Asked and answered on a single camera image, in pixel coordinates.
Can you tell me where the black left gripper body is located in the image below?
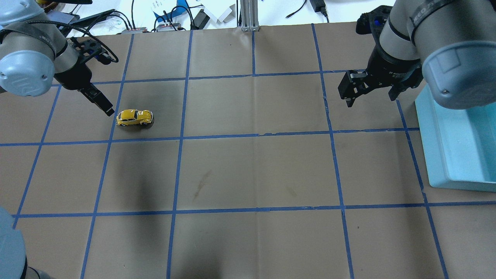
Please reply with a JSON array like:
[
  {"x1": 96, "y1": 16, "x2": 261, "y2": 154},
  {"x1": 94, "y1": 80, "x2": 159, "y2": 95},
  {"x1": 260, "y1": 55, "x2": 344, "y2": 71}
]
[{"x1": 58, "y1": 64, "x2": 95, "y2": 93}]

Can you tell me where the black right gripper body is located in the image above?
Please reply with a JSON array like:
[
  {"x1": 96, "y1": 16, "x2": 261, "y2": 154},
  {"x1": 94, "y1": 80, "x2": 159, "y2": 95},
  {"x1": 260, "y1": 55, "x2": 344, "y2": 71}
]
[{"x1": 364, "y1": 44, "x2": 424, "y2": 101}]

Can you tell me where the yellow toy beetle car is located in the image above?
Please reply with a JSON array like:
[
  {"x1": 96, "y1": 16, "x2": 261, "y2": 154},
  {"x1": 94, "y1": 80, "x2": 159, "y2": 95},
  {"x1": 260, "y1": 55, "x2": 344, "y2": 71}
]
[{"x1": 115, "y1": 109, "x2": 154, "y2": 127}]

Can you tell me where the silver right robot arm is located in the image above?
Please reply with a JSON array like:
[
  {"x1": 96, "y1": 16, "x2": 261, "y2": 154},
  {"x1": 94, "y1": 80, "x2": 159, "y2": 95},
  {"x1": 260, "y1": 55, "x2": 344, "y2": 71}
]
[{"x1": 338, "y1": 0, "x2": 496, "y2": 110}]

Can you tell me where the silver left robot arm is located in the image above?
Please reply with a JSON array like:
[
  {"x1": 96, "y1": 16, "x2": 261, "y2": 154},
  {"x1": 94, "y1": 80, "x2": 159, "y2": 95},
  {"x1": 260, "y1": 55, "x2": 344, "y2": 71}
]
[{"x1": 0, "y1": 0, "x2": 119, "y2": 116}]

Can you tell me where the black power adapter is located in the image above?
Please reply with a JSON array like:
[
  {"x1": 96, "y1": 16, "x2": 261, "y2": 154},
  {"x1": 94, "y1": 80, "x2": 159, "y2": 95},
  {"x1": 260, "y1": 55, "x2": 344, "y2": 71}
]
[{"x1": 309, "y1": 0, "x2": 327, "y2": 15}]

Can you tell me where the light blue plastic bin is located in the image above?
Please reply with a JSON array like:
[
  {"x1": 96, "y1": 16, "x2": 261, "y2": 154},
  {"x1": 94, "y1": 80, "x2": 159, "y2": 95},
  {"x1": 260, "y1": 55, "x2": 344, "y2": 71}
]
[{"x1": 415, "y1": 86, "x2": 496, "y2": 192}]

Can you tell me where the aluminium frame post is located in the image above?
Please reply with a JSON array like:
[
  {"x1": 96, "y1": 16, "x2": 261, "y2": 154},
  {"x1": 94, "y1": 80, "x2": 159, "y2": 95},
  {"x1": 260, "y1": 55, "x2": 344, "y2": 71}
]
[{"x1": 239, "y1": 0, "x2": 260, "y2": 32}]

